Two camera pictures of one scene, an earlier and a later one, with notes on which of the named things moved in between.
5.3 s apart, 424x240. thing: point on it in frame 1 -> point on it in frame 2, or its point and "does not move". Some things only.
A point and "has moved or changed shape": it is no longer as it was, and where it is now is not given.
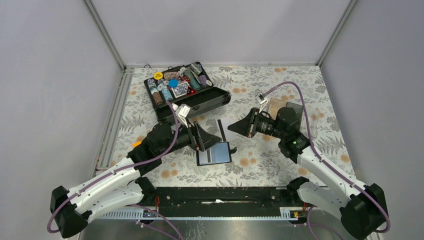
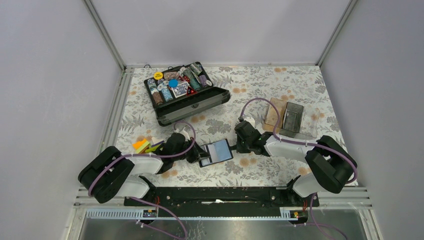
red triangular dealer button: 190,91 does not move
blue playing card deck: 181,90 does not move
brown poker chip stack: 157,96 does not move
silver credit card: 203,157 has moved or changed shape
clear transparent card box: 314,117 does not move
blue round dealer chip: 173,83 does not move
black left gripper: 200,139 -> 198,153
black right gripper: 247,126 -> 239,148
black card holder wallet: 220,153 does not move
